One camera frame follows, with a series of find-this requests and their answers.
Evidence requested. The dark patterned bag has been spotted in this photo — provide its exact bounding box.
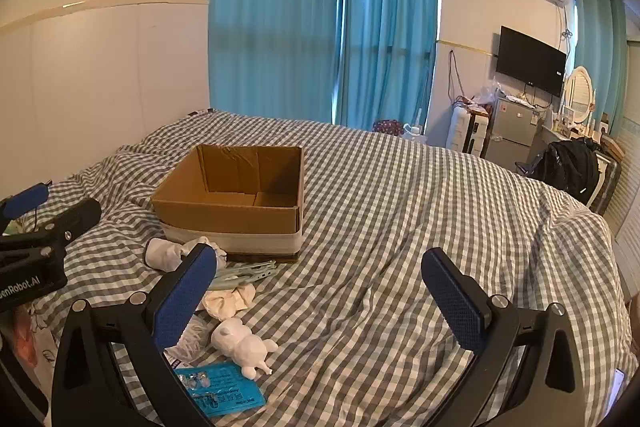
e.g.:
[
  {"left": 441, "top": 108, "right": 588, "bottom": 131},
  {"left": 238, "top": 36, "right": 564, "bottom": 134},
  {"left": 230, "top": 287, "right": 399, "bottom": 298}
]
[{"left": 372, "top": 119, "right": 405, "bottom": 137}]

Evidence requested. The white cloth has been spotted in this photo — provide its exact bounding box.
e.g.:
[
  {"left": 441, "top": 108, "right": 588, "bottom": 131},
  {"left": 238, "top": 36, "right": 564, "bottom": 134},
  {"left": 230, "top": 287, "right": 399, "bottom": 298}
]
[
  {"left": 192, "top": 236, "right": 229, "bottom": 264},
  {"left": 144, "top": 238, "right": 195, "bottom": 272}
]

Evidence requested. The grey-green plastic clip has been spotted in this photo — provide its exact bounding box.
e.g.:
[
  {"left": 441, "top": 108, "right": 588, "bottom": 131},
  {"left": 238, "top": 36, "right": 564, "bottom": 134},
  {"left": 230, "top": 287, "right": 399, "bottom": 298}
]
[{"left": 212, "top": 259, "right": 279, "bottom": 292}]

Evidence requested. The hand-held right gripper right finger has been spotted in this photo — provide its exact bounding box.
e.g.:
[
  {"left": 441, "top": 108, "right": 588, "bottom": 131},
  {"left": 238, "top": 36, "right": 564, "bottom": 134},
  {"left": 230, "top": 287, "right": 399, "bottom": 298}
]
[{"left": 421, "top": 248, "right": 588, "bottom": 427}]

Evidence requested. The floral printed cloth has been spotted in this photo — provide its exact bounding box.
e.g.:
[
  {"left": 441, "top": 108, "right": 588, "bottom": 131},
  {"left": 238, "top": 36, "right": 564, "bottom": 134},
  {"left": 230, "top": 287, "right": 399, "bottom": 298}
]
[{"left": 0, "top": 293, "right": 65, "bottom": 408}]

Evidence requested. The silver mini fridge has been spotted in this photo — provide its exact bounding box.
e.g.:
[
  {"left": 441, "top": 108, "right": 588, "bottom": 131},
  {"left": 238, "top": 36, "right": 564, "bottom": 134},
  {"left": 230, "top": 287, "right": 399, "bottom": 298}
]
[{"left": 483, "top": 93, "right": 539, "bottom": 171}]

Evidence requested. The hanging wall cable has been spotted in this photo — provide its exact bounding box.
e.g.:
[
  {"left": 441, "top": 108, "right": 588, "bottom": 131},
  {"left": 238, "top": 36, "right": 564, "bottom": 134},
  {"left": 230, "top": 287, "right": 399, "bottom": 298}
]
[{"left": 447, "top": 49, "right": 464, "bottom": 104}]

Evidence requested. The pile of clear bags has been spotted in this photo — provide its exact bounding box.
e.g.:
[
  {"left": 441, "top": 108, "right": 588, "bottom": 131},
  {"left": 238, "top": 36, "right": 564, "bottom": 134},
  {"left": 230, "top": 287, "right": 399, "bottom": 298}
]
[{"left": 472, "top": 79, "right": 502, "bottom": 113}]

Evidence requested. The wide blue curtain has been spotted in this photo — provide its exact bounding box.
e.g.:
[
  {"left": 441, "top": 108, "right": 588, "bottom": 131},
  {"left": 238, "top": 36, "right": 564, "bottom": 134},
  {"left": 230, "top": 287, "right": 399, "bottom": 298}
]
[{"left": 206, "top": 0, "right": 347, "bottom": 124}]

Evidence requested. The black backpack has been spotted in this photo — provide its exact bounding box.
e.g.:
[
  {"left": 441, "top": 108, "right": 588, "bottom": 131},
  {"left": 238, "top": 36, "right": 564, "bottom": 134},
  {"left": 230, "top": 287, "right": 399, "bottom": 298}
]
[{"left": 529, "top": 137, "right": 601, "bottom": 206}]

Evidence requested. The narrow blue curtain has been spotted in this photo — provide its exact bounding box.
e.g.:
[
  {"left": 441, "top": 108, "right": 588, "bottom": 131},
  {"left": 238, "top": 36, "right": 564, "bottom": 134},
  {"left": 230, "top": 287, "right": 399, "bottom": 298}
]
[{"left": 333, "top": 0, "right": 441, "bottom": 136}]

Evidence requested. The white animal figurine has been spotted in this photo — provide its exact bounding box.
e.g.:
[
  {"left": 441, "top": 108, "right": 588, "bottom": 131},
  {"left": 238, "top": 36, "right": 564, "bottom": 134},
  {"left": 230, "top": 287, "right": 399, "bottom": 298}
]
[{"left": 210, "top": 317, "right": 279, "bottom": 380}]

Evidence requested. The clear plastic bag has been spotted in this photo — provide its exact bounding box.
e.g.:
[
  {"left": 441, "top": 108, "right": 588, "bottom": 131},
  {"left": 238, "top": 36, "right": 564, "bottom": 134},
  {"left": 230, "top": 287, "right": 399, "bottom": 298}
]
[{"left": 167, "top": 318, "right": 213, "bottom": 364}]

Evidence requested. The grey checked bed cover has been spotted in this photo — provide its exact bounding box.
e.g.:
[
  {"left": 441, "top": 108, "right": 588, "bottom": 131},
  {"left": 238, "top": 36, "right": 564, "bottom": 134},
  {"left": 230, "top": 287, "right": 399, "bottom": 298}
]
[{"left": 0, "top": 109, "right": 640, "bottom": 427}]

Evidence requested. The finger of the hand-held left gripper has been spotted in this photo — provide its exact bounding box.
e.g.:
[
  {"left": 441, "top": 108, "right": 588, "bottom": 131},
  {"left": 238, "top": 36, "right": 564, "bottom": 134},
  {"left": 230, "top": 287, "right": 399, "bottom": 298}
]
[
  {"left": 0, "top": 198, "right": 103, "bottom": 258},
  {"left": 0, "top": 183, "right": 51, "bottom": 234}
]

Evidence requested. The blue packet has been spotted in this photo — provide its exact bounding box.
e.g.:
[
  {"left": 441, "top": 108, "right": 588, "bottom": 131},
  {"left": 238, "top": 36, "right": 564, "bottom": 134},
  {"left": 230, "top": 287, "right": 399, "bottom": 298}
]
[{"left": 173, "top": 361, "right": 268, "bottom": 418}]

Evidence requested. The blue curtain with eyelets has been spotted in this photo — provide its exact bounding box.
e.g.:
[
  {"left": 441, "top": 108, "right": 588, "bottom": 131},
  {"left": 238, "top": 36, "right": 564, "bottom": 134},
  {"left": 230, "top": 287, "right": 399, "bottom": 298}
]
[{"left": 570, "top": 0, "right": 629, "bottom": 138}]

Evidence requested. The cream sock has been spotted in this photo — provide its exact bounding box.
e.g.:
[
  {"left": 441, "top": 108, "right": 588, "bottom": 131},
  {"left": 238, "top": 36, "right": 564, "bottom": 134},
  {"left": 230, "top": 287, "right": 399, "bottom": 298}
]
[{"left": 201, "top": 283, "right": 257, "bottom": 321}]

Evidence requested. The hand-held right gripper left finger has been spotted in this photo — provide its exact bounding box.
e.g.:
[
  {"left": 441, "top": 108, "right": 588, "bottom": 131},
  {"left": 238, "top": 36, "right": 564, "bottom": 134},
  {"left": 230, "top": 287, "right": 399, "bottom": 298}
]
[{"left": 51, "top": 243, "right": 218, "bottom": 427}]

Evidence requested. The white plastic bottle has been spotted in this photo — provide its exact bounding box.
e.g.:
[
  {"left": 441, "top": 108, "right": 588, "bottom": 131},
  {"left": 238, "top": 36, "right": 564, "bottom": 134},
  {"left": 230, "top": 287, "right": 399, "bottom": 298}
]
[{"left": 402, "top": 108, "right": 429, "bottom": 143}]

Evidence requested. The brown cardboard box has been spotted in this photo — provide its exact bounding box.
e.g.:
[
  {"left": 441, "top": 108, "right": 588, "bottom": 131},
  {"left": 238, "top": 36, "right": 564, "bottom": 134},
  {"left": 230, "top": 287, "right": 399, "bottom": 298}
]
[{"left": 150, "top": 144, "right": 305, "bottom": 264}]

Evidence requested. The white oval vanity mirror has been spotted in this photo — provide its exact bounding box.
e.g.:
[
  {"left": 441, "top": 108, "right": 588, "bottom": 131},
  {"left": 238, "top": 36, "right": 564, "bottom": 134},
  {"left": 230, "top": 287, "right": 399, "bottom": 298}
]
[{"left": 563, "top": 66, "right": 597, "bottom": 126}]

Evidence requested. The black wall television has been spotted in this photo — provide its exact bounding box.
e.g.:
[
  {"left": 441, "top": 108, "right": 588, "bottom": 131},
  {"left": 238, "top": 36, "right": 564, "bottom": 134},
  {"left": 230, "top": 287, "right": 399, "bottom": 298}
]
[{"left": 495, "top": 25, "right": 568, "bottom": 98}]

